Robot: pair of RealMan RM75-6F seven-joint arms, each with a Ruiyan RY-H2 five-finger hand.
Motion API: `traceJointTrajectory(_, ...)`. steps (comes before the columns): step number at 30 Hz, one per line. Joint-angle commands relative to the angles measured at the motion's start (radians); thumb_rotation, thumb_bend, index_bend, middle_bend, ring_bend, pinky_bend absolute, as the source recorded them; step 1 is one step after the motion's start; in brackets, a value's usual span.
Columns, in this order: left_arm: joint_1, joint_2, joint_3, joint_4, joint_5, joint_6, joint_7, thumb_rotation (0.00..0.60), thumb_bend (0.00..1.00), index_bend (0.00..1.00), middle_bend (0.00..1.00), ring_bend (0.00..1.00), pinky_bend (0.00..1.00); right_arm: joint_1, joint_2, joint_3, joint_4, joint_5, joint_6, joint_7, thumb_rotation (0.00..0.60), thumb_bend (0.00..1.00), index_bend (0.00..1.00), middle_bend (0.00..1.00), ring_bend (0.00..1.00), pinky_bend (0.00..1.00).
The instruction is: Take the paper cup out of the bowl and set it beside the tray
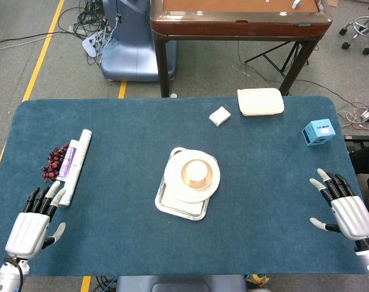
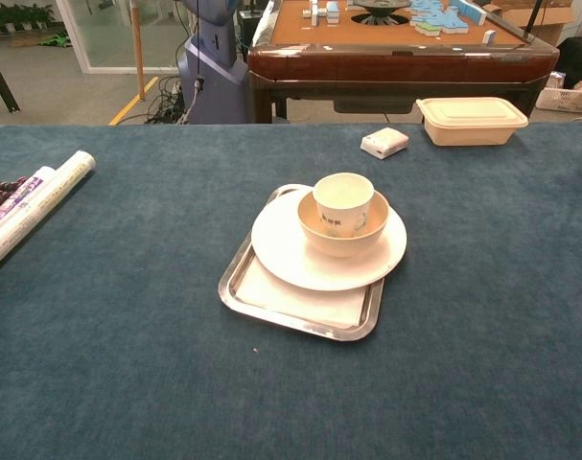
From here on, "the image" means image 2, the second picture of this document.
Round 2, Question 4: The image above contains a white printed paper cup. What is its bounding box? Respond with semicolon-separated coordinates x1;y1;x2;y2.
312;172;375;239

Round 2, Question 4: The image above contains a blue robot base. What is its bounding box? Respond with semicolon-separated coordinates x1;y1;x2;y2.
176;0;249;126

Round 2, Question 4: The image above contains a white round plate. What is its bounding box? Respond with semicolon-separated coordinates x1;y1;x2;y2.
250;189;408;292

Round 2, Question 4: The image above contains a cream bowl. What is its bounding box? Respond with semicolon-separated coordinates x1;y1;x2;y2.
297;189;391;259

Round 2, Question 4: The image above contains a white paper napkin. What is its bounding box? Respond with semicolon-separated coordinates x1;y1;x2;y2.
234;256;372;330

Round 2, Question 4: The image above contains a stainless steel tray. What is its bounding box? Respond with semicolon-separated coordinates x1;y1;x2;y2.
218;183;386;342

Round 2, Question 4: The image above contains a white tissue pack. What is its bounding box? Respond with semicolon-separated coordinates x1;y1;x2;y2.
360;127;410;160

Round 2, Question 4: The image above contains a brown mahjong table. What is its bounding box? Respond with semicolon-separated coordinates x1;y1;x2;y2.
246;0;561;125

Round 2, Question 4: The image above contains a cream lidded food container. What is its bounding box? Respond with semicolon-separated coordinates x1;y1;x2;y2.
415;97;530;148

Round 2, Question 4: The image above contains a blue table cloth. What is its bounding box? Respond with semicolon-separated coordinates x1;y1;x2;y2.
0;123;582;460

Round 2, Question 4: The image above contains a wooden pole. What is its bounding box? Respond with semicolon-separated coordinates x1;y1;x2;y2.
129;0;147;102

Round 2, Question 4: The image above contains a black mahjong table dial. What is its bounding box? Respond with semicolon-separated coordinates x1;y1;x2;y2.
350;0;413;25

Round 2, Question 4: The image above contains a white wrap roll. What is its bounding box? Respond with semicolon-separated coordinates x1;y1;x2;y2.
0;149;97;278

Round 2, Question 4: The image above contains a purple and white wrap box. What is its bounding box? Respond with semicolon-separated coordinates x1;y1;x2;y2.
0;165;57;236

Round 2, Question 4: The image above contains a white plastic basket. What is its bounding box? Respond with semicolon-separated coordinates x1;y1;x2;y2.
534;71;582;115

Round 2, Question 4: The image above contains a black tripod stand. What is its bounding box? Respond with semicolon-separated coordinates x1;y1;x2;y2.
523;0;546;42

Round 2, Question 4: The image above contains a dark table leg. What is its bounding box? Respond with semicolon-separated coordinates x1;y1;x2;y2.
0;40;21;114

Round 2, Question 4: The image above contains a brown cardboard box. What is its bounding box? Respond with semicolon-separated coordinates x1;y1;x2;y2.
491;0;577;45

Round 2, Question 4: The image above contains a row of potted plants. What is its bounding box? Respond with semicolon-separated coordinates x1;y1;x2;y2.
0;2;56;34

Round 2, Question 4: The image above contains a tangle of floor cables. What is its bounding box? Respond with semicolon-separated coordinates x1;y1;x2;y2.
146;75;187;125

